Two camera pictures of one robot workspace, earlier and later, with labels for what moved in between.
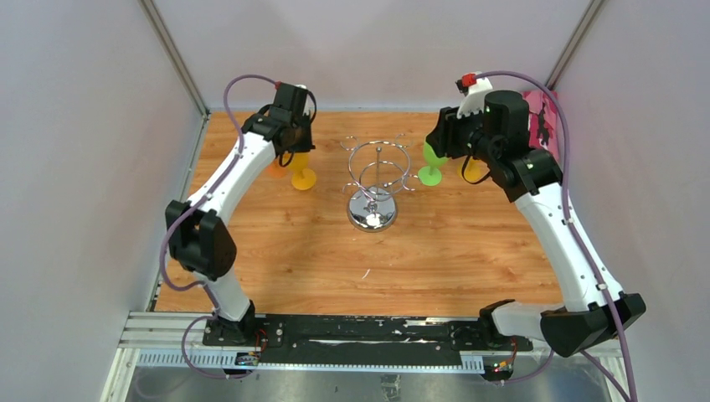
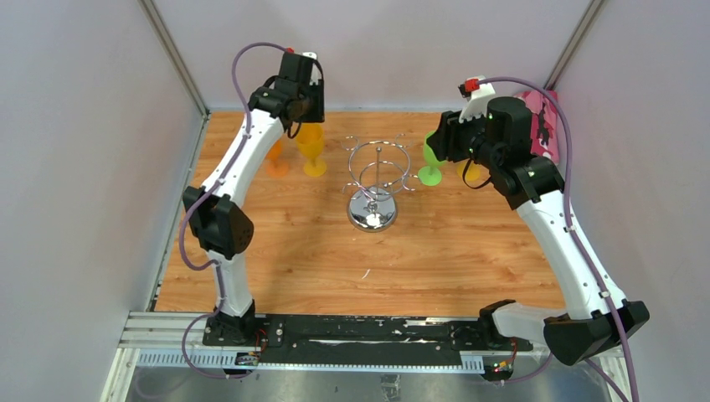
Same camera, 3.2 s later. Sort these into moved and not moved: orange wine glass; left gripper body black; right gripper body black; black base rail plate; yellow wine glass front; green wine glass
Moved: yellow wine glass front; left gripper body black
Not moved: right gripper body black; green wine glass; orange wine glass; black base rail plate
